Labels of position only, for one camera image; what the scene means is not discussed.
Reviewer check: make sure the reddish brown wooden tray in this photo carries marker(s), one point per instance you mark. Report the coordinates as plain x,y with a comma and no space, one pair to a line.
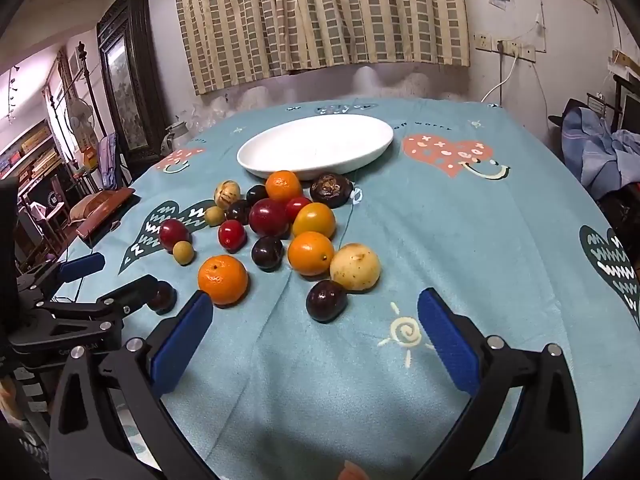
107,205

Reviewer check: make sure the dark brown wrinkled passion fruit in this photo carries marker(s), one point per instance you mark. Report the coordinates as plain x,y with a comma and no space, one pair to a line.
330,190

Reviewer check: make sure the orange-yellow round fruit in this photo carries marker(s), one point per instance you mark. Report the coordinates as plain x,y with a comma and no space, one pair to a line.
314,220

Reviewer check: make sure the white wall socket strip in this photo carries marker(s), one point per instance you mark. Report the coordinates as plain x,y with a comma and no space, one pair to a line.
505,48

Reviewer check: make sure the checked beige grey curtain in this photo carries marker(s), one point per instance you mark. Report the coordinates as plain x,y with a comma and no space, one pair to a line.
325,15

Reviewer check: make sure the beige striped round fruit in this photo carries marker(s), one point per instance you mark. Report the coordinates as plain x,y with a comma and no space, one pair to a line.
227,192

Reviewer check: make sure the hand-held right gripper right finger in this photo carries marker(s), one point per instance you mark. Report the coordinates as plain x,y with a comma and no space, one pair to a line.
447,347

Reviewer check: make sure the dark monitor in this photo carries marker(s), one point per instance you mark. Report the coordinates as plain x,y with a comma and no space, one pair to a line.
631,107

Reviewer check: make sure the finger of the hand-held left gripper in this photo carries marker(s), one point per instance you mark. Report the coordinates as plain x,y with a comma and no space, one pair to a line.
132,296
80,266

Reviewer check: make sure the dark purple plum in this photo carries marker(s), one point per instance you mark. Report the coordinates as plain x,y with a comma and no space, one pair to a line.
257,194
326,301
267,253
238,211
164,299

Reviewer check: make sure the dark wooden framed mirror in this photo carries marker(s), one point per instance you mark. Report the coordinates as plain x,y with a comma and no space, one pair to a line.
127,75

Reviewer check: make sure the light blue printed tablecloth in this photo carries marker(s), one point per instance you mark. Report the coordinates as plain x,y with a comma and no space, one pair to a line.
350,385

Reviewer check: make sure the small yellow-green fruit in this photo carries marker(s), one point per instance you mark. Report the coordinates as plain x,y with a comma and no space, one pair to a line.
215,216
183,252

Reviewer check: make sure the small red cherry tomato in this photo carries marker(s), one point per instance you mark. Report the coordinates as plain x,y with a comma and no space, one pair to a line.
299,206
231,235

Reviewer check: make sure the purple cloth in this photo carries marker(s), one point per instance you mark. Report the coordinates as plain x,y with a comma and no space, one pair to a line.
107,160

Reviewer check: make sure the red plum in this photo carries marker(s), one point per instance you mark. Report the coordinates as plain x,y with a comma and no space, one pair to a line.
268,217
174,234

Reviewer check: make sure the wooden shelf with boxes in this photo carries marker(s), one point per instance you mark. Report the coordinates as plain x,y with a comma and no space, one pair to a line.
25,155

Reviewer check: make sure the person's right hand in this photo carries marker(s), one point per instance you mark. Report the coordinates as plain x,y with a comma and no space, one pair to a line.
352,471

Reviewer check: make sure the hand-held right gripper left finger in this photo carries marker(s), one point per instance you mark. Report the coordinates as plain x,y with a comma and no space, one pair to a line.
182,347

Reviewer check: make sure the orange mandarin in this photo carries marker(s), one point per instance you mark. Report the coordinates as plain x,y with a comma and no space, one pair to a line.
283,186
223,280

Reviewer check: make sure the smooth orange round fruit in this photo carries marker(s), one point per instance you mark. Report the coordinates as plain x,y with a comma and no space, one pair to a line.
310,253

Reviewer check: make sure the blue clothing pile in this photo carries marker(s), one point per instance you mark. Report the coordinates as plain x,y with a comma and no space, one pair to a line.
595,150

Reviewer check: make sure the yellow speckled pear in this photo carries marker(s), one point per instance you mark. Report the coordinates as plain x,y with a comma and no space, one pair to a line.
354,266

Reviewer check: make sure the black hat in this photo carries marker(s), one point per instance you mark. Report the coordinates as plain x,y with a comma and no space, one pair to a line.
562,117

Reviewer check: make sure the white oval plate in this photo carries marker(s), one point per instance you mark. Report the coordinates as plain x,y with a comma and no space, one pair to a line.
315,145

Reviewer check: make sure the cardboard box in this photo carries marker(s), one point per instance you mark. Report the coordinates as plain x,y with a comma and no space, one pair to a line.
625,61

